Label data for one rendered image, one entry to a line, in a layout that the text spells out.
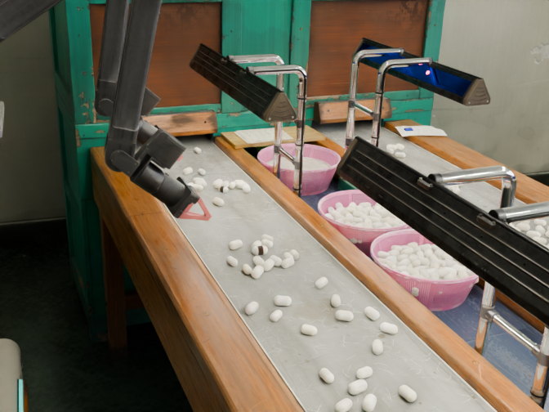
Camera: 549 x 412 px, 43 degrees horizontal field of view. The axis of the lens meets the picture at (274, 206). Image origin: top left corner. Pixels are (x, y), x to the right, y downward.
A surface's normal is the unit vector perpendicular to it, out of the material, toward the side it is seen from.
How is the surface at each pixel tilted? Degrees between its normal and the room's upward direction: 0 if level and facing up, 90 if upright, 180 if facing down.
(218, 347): 0
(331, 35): 90
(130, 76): 84
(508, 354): 0
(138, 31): 84
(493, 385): 0
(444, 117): 90
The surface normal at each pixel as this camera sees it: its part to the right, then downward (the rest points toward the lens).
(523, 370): 0.04, -0.92
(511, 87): 0.32, 0.38
